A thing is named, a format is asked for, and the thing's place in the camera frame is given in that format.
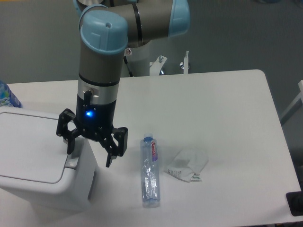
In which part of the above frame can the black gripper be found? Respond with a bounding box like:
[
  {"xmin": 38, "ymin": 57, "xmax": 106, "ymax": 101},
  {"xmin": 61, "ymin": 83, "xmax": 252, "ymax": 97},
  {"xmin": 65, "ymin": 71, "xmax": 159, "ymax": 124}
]
[{"xmin": 56, "ymin": 96, "xmax": 128, "ymax": 168}]

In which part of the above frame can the white push-button trash can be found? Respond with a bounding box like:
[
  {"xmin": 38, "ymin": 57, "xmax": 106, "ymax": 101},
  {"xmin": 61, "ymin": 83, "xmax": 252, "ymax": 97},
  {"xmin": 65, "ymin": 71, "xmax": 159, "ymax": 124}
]
[{"xmin": 0, "ymin": 106, "xmax": 99, "ymax": 211}]

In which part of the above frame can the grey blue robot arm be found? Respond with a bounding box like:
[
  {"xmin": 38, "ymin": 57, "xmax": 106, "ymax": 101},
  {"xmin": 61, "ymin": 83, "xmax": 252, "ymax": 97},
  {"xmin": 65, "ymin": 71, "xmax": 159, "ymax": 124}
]
[{"xmin": 56, "ymin": 0, "xmax": 190, "ymax": 166}]

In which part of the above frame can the clear plastic water bottle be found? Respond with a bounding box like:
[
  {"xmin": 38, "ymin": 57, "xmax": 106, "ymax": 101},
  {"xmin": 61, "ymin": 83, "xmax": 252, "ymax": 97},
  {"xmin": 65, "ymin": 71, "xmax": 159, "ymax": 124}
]
[{"xmin": 140, "ymin": 133, "xmax": 160, "ymax": 208}]

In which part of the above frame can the blue patterned bottle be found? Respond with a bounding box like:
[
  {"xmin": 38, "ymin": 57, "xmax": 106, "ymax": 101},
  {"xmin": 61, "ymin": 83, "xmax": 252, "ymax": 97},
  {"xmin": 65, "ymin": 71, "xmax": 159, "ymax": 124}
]
[{"xmin": 0, "ymin": 81, "xmax": 23, "ymax": 108}]

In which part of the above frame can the crumpled white plastic wrapper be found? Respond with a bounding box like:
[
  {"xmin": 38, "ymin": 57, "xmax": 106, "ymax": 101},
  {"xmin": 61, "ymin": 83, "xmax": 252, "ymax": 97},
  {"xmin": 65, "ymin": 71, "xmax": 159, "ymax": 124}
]
[{"xmin": 164, "ymin": 146, "xmax": 209, "ymax": 183}]

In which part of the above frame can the black device at table edge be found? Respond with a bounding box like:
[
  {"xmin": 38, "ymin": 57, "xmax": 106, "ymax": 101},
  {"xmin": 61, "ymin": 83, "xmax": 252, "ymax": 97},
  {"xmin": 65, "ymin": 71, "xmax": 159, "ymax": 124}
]
[{"xmin": 286, "ymin": 191, "xmax": 303, "ymax": 217}]

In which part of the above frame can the black cable on pedestal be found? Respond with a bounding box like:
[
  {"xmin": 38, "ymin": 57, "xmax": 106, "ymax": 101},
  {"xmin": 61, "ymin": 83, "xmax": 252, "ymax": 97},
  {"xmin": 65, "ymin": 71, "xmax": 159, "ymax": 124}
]
[{"xmin": 123, "ymin": 55, "xmax": 134, "ymax": 78}]

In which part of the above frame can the white metal base bracket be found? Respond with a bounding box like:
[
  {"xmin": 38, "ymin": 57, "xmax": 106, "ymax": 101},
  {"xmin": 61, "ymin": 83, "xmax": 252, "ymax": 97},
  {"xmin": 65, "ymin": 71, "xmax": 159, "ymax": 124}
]
[{"xmin": 149, "ymin": 55, "xmax": 167, "ymax": 76}]

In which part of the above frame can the white bolted bracket post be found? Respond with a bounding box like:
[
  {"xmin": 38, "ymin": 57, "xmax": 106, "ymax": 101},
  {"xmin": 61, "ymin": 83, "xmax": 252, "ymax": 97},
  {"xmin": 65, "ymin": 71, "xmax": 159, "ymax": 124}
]
[{"xmin": 179, "ymin": 51, "xmax": 189, "ymax": 74}]

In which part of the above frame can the white frame at right edge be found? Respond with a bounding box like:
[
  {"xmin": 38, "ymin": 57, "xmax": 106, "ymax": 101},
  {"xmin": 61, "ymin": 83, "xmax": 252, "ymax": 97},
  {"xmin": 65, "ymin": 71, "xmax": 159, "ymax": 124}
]
[{"xmin": 280, "ymin": 80, "xmax": 303, "ymax": 125}]

